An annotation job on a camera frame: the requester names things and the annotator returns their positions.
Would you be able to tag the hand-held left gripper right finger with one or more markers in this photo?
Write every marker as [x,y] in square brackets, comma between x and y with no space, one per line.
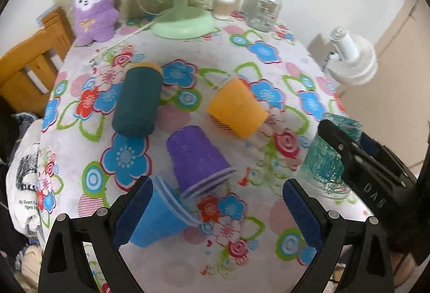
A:
[302,214]

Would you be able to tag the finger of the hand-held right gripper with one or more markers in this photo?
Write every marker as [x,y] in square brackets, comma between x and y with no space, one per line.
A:
[337,140]
[369,145]

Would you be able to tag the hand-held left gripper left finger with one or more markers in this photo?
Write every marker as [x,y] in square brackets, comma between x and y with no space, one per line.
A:
[131,214]

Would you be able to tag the teal transparent cup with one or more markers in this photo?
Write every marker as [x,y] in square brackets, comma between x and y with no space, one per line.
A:
[322,158]

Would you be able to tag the blue cup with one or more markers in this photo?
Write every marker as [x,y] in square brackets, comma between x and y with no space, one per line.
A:
[161,217]

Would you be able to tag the purple cup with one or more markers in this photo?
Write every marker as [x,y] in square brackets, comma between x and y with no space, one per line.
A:
[198,158]

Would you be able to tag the orange cup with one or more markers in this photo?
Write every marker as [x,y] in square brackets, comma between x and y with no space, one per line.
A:
[237,108]

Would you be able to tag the dark teal cup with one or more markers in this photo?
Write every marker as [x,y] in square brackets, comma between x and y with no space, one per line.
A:
[137,101]

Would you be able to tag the white clip fan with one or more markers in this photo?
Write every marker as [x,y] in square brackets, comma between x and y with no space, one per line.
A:
[352,54]

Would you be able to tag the white printed cloth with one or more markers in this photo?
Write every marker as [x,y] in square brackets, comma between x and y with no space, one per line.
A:
[25,185]

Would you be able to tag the floral tablecloth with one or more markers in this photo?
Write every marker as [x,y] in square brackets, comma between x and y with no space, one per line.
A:
[188,85]

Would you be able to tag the blue denim cloth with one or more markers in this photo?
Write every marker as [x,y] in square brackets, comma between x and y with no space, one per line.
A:
[24,121]

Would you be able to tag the glass jar with green lid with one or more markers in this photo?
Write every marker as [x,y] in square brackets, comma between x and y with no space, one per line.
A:
[265,2]

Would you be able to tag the small white jar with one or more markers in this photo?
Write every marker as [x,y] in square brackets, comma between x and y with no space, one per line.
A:
[223,6]

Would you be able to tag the wooden chair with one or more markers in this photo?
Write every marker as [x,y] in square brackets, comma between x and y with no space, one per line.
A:
[30,58]

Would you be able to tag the purple plush toy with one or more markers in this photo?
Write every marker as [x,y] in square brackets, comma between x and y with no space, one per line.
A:
[94,7]

